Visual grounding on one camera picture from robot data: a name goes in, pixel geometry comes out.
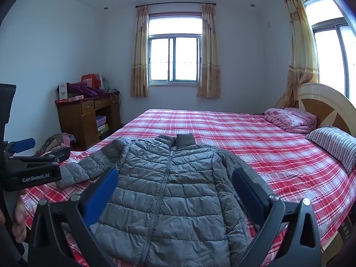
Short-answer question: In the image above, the red cardboard box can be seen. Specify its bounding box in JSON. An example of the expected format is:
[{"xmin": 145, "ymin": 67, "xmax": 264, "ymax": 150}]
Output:
[{"xmin": 81, "ymin": 74, "xmax": 101, "ymax": 89}]

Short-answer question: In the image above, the yellow and white box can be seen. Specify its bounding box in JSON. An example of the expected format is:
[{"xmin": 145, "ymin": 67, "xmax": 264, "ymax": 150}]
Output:
[{"xmin": 97, "ymin": 124, "xmax": 109, "ymax": 140}]

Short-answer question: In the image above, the black curtain rod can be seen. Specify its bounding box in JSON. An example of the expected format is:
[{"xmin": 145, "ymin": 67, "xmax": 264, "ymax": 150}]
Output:
[{"xmin": 135, "ymin": 3, "xmax": 216, "ymax": 8}]

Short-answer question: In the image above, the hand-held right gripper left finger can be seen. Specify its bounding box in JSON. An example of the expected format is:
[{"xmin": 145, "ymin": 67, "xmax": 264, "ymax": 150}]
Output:
[{"xmin": 26, "ymin": 168, "xmax": 120, "ymax": 267}]

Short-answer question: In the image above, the white picture box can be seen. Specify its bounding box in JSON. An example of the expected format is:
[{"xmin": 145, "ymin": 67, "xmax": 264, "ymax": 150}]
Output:
[{"xmin": 58, "ymin": 83, "xmax": 69, "ymax": 101}]

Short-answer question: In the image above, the person's left hand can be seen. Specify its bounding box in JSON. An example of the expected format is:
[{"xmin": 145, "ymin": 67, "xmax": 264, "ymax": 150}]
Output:
[{"xmin": 12, "ymin": 188, "xmax": 28, "ymax": 244}]

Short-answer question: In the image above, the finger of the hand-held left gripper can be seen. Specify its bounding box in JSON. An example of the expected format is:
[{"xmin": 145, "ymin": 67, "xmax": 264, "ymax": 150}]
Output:
[
  {"xmin": 12, "ymin": 147, "xmax": 72, "ymax": 171},
  {"xmin": 6, "ymin": 138, "xmax": 36, "ymax": 154}
]

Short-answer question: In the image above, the wooden desk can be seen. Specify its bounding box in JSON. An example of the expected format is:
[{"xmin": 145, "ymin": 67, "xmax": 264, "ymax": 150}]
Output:
[{"xmin": 55, "ymin": 90, "xmax": 122, "ymax": 149}]

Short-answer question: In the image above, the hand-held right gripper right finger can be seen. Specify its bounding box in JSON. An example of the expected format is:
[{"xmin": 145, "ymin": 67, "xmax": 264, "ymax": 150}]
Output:
[{"xmin": 232, "ymin": 168, "xmax": 323, "ymax": 267}]

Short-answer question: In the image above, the grey puffer jacket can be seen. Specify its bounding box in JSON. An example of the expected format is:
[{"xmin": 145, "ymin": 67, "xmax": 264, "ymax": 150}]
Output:
[{"xmin": 56, "ymin": 133, "xmax": 274, "ymax": 267}]

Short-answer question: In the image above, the wooden headboard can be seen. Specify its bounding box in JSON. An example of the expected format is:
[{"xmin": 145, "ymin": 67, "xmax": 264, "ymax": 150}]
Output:
[{"xmin": 281, "ymin": 83, "xmax": 356, "ymax": 145}]

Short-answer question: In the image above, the tied beige curtain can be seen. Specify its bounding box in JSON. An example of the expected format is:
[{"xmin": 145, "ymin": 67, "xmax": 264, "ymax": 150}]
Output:
[{"xmin": 274, "ymin": 0, "xmax": 320, "ymax": 109}]

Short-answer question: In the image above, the bed with red plaid sheet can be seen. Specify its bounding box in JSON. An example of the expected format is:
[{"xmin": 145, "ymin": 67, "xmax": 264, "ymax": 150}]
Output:
[{"xmin": 17, "ymin": 108, "xmax": 356, "ymax": 267}]

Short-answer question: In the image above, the beige patterned curtain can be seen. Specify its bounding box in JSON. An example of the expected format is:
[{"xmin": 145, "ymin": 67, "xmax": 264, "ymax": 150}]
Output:
[
  {"xmin": 131, "ymin": 5, "xmax": 150, "ymax": 98},
  {"xmin": 197, "ymin": 3, "xmax": 222, "ymax": 99}
]

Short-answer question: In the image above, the small sliding window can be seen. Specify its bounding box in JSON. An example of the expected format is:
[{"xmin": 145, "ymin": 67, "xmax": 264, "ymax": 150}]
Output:
[{"xmin": 148, "ymin": 12, "xmax": 202, "ymax": 86}]

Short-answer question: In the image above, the pile of clothes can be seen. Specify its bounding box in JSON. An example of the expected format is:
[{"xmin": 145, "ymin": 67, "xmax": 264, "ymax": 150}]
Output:
[{"xmin": 36, "ymin": 133, "xmax": 76, "ymax": 155}]

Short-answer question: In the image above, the large sliding window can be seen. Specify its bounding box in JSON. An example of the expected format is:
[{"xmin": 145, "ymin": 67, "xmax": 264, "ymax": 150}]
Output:
[{"xmin": 302, "ymin": 0, "xmax": 351, "ymax": 98}]

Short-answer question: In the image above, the striped pillow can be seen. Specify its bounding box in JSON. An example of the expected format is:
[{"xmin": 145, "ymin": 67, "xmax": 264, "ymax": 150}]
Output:
[{"xmin": 306, "ymin": 126, "xmax": 356, "ymax": 174}]

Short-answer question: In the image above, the purple clothing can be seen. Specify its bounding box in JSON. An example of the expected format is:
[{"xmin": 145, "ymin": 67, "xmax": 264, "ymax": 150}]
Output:
[{"xmin": 67, "ymin": 82, "xmax": 105, "ymax": 98}]

